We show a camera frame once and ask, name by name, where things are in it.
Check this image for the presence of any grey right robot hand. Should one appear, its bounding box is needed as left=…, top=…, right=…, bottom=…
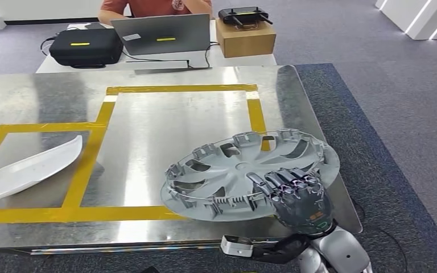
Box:
left=246, top=168, right=334, bottom=235

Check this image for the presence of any grey plastic wheel hubcap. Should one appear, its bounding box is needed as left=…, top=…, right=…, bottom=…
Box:
left=160, top=129, right=341, bottom=223

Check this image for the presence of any yellow workbench tape marking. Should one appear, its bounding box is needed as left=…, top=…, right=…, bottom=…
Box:
left=0, top=83, right=268, bottom=224

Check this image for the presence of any long white plastic part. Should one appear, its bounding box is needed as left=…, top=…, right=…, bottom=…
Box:
left=0, top=135, right=84, bottom=207

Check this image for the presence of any brown cardboard box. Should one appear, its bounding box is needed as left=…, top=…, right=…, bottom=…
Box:
left=215, top=19, right=277, bottom=59

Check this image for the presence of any grey flat metal bar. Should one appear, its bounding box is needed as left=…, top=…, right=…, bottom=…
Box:
left=126, top=59, right=212, bottom=75

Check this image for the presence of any black router with antennas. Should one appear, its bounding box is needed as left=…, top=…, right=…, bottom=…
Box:
left=218, top=6, right=274, bottom=27

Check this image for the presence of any grey laptop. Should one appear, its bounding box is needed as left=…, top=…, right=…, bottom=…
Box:
left=111, top=14, right=212, bottom=56

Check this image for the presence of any person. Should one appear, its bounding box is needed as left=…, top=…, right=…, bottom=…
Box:
left=97, top=0, right=213, bottom=26

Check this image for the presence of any black zip case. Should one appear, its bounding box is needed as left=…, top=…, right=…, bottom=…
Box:
left=48, top=28, right=124, bottom=69

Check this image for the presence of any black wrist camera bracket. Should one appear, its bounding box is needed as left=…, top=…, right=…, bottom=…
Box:
left=250, top=233, right=312, bottom=264

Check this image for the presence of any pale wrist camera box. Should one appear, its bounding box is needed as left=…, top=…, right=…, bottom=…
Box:
left=220, top=234, right=255, bottom=258

